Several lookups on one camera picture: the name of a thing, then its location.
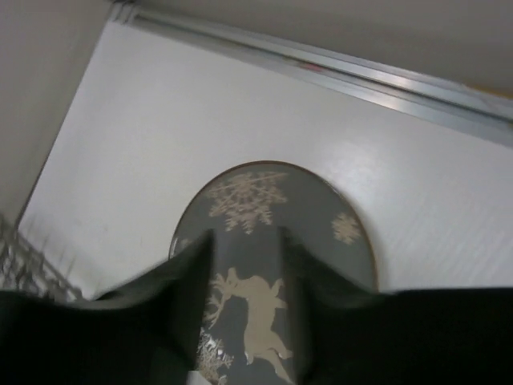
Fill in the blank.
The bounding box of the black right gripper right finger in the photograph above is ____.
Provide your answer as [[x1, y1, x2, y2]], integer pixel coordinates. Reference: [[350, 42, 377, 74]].
[[281, 229, 512, 384]]

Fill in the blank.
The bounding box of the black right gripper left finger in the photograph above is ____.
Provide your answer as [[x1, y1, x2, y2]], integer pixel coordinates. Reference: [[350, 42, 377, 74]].
[[1, 231, 215, 384]]

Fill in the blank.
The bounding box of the aluminium table edge rail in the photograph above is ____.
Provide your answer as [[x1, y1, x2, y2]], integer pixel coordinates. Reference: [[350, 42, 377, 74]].
[[109, 1, 512, 146]]

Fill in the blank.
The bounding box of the grey reindeer snowflake plate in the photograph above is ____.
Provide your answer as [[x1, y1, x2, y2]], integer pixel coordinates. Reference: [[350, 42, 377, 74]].
[[169, 161, 378, 384]]

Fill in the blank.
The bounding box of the grey wire dish rack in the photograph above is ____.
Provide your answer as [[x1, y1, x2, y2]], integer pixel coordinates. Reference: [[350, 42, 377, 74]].
[[1, 215, 83, 302]]

